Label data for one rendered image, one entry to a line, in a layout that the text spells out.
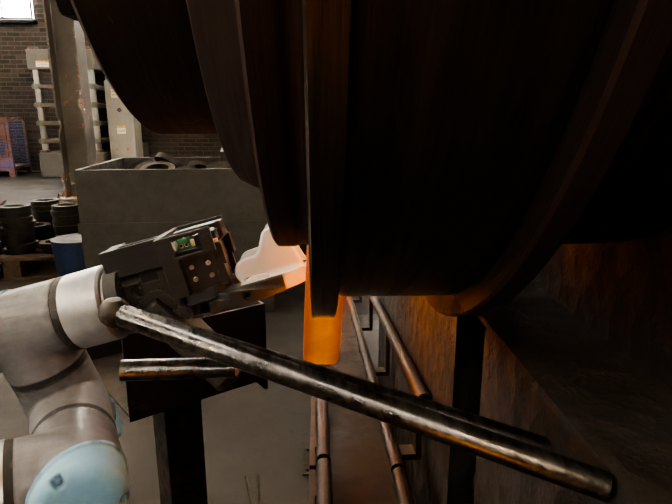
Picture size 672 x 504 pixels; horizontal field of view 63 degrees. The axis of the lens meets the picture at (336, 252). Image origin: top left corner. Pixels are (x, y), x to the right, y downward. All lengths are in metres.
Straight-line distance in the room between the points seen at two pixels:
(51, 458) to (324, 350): 0.23
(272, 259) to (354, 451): 0.22
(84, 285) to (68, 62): 6.89
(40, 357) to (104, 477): 0.16
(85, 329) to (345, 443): 0.29
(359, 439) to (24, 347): 0.35
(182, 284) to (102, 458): 0.16
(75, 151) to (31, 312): 6.85
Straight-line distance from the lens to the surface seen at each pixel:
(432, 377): 0.47
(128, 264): 0.55
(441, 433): 0.21
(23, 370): 0.61
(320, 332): 0.48
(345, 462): 0.59
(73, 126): 7.40
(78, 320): 0.56
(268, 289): 0.51
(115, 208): 2.84
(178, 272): 0.52
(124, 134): 10.02
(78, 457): 0.50
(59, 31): 7.47
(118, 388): 0.88
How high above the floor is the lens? 0.98
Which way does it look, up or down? 14 degrees down
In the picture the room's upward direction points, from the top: straight up
